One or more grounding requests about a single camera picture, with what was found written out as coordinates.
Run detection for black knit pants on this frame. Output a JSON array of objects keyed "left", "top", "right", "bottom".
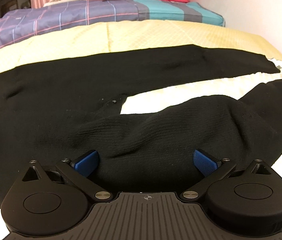
[{"left": 0, "top": 44, "right": 282, "bottom": 203}]

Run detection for yellow quilted blanket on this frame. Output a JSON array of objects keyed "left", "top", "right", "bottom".
[{"left": 0, "top": 19, "right": 282, "bottom": 213}]

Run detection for purple plaid folded duvet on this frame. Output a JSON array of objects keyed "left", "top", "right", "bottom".
[{"left": 0, "top": 0, "right": 225, "bottom": 49}]

